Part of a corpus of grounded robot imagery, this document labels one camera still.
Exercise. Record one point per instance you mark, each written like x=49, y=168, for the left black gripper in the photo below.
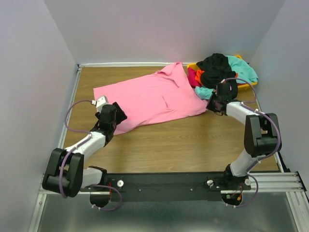
x=120, y=115

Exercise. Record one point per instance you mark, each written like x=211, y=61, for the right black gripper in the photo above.
x=209, y=106

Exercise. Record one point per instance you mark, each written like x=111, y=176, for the pink t shirt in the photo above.
x=163, y=96

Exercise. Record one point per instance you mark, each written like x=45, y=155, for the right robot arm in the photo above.
x=262, y=137

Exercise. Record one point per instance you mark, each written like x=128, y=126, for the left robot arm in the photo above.
x=65, y=173

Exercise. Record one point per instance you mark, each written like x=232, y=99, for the orange t shirt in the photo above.
x=214, y=76

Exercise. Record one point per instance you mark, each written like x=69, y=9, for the black t shirt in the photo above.
x=216, y=61

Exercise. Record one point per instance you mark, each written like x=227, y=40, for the magenta t shirt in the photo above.
x=191, y=78

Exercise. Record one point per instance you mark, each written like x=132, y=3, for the teal t shirt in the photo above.
x=244, y=70

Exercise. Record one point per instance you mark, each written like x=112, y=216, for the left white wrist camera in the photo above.
x=100, y=102

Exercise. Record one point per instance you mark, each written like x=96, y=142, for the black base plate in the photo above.
x=158, y=187

